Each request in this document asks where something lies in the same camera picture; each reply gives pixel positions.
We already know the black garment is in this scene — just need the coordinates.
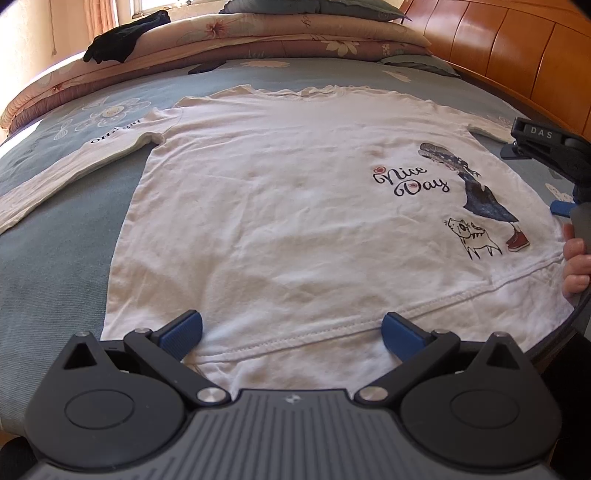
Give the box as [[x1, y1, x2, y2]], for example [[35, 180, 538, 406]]
[[83, 10, 171, 64]]

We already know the flat grey-blue pillow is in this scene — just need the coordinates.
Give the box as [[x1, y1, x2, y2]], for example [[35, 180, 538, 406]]
[[381, 54, 460, 77]]

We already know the window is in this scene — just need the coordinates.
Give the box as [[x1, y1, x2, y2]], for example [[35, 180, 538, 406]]
[[129, 0, 232, 14]]

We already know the black smartphone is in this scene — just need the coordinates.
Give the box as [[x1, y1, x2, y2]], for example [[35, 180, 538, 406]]
[[188, 60, 227, 75]]

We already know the wooden headboard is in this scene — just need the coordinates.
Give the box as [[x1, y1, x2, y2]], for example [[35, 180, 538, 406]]
[[399, 0, 591, 139]]

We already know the thick grey-blue floral pillow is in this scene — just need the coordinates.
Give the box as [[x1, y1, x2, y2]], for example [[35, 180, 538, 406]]
[[219, 0, 411, 21]]

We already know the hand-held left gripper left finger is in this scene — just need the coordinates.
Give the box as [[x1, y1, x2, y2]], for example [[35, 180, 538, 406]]
[[62, 309, 230, 407]]

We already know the person's right hand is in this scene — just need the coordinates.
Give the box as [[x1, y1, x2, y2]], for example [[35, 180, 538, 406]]
[[561, 224, 591, 304]]

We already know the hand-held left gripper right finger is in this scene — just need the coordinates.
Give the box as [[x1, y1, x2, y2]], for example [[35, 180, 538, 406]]
[[353, 311, 527, 407]]

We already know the bed with blue floral sheet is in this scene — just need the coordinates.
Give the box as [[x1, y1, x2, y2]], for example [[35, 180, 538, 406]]
[[0, 55, 591, 435]]

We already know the pink floral folded quilt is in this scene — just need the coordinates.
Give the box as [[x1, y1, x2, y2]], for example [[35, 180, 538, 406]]
[[0, 11, 432, 134]]

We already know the white printed long-sleeve shirt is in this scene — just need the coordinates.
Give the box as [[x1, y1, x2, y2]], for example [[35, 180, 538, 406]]
[[0, 83, 575, 407]]

